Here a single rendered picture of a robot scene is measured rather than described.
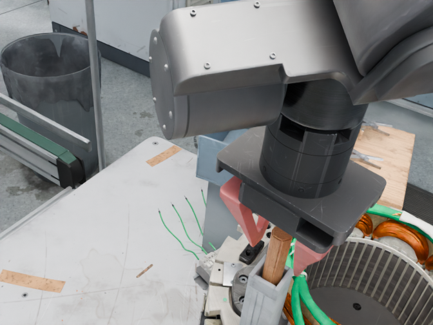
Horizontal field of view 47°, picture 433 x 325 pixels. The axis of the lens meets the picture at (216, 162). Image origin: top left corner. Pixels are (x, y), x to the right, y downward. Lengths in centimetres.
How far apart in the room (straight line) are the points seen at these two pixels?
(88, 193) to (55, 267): 20
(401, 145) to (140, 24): 225
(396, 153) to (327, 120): 53
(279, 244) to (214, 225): 51
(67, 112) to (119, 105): 78
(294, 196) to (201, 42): 13
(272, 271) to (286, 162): 13
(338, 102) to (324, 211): 8
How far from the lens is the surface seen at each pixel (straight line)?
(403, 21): 20
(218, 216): 88
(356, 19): 22
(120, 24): 301
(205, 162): 77
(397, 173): 77
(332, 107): 28
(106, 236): 99
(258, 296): 43
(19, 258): 98
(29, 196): 226
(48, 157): 123
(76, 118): 206
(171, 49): 23
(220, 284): 52
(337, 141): 30
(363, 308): 63
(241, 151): 34
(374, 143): 81
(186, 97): 23
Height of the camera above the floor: 151
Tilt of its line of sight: 39 degrees down
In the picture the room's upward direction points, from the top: 6 degrees clockwise
